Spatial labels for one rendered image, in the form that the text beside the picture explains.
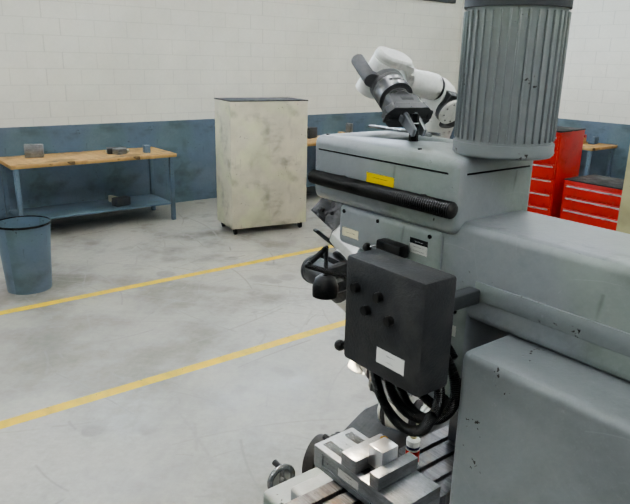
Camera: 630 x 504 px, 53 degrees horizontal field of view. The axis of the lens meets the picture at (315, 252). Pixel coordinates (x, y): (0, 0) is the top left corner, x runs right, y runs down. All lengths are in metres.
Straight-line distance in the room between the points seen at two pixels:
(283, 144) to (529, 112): 6.63
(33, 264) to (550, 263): 5.36
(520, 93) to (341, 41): 9.92
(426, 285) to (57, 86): 8.09
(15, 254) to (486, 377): 5.29
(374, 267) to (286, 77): 9.40
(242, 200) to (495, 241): 6.55
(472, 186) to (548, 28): 0.32
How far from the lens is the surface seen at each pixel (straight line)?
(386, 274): 1.10
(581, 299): 1.18
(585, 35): 11.72
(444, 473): 1.97
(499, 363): 1.18
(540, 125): 1.30
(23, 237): 6.06
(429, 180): 1.32
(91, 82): 9.03
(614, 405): 1.12
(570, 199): 6.68
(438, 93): 1.80
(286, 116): 7.78
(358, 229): 1.52
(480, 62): 1.28
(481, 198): 1.34
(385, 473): 1.75
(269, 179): 7.79
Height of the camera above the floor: 2.07
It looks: 17 degrees down
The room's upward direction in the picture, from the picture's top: 1 degrees clockwise
